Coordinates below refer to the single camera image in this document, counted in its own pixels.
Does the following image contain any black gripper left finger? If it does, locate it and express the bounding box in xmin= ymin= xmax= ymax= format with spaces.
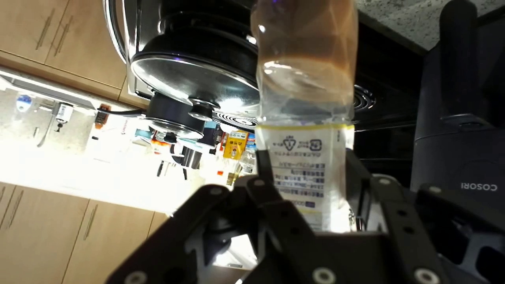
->
xmin=104 ymin=148 xmax=351 ymax=284

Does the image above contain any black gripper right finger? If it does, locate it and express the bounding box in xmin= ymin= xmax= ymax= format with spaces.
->
xmin=344 ymin=148 xmax=505 ymax=284

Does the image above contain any clear bottle with brown liquid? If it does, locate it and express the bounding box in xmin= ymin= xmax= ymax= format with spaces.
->
xmin=250 ymin=0 xmax=360 ymax=233

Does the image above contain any wooden base cabinet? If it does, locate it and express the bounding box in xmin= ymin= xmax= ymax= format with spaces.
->
xmin=0 ymin=0 xmax=155 ymax=110

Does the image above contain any black air fryer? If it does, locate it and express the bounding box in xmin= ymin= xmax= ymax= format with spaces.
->
xmin=409 ymin=0 xmax=505 ymax=222

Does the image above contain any wooden wall cabinet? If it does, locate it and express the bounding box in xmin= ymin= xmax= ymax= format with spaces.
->
xmin=0 ymin=180 xmax=171 ymax=284

